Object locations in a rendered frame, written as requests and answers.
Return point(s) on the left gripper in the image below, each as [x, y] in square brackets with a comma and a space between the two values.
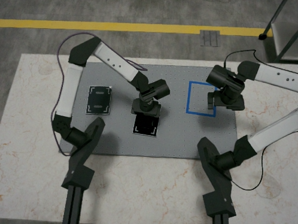
[153, 110]

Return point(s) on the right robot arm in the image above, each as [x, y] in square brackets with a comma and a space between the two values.
[248, 146]

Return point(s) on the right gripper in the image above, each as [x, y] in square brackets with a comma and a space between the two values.
[221, 99]

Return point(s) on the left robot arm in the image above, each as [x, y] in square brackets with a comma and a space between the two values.
[77, 61]

